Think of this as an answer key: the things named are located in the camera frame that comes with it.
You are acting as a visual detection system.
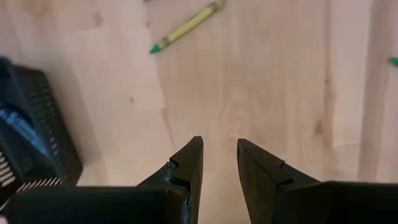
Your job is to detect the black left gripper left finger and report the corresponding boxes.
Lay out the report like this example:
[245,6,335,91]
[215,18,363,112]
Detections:
[3,135,205,224]

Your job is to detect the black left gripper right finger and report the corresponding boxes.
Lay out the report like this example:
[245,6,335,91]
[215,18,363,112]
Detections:
[236,138,398,224]

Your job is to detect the blue crayon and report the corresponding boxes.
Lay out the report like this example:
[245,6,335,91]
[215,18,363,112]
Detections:
[0,108,49,156]

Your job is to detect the black plastic basket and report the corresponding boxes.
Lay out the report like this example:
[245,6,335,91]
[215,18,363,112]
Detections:
[0,55,84,212]

